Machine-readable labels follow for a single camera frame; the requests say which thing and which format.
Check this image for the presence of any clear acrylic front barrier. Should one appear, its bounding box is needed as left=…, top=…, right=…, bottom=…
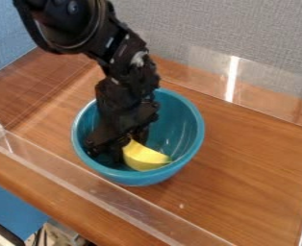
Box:
left=0, top=130, right=235, bottom=246

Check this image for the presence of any clear acrylic back barrier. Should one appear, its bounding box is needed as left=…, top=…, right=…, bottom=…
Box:
left=150, top=46, right=302, bottom=127

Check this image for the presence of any blue plastic bowl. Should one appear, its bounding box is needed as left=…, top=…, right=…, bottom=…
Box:
left=70, top=88, right=205, bottom=186

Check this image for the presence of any clear acrylic barrier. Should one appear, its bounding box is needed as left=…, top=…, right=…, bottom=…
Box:
left=0, top=130, right=235, bottom=246
left=150, top=46, right=302, bottom=127

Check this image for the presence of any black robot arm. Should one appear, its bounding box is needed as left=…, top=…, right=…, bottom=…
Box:
left=13, top=0, right=160, bottom=162

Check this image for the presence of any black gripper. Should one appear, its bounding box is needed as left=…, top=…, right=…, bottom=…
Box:
left=84, top=80, right=161, bottom=166

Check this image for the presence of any yellow toy banana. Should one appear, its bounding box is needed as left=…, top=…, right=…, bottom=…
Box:
left=122, top=140, right=172, bottom=171

